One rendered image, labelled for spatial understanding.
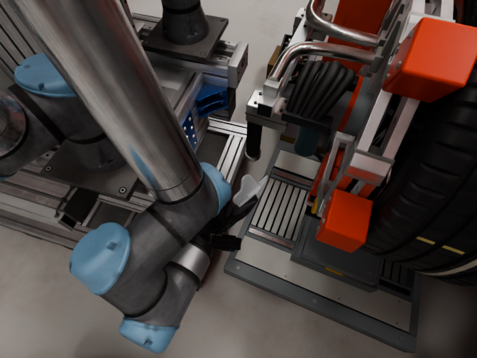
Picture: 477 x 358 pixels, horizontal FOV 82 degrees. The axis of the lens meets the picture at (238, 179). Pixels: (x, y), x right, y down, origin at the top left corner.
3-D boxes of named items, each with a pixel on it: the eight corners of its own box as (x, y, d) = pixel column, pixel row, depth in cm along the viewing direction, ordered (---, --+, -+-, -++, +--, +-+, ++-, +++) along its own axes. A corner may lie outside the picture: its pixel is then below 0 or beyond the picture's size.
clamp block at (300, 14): (324, 42, 73) (329, 23, 69) (291, 35, 75) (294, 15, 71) (328, 32, 76) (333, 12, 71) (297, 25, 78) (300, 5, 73)
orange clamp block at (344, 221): (360, 214, 58) (352, 254, 53) (324, 202, 59) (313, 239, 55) (375, 200, 51) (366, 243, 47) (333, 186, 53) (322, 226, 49)
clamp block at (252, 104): (284, 133, 58) (288, 116, 53) (244, 121, 59) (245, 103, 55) (291, 117, 60) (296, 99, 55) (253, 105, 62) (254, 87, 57)
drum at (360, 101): (365, 152, 70) (392, 113, 58) (285, 127, 74) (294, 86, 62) (373, 114, 77) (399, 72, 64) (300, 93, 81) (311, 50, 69)
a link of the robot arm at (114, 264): (129, 193, 38) (170, 240, 44) (55, 254, 34) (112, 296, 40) (153, 212, 32) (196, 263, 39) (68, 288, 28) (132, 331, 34)
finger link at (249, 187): (267, 163, 52) (228, 192, 50) (277, 185, 55) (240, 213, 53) (258, 158, 54) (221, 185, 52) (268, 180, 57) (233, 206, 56)
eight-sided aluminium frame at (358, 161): (324, 246, 78) (453, 107, 31) (302, 237, 79) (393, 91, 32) (358, 115, 103) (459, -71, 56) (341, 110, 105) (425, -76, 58)
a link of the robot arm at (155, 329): (138, 340, 33) (174, 363, 38) (183, 261, 40) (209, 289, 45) (100, 323, 37) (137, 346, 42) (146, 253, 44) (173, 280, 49)
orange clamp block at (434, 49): (431, 104, 41) (466, 87, 32) (377, 90, 43) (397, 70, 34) (450, 58, 40) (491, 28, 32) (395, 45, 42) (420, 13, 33)
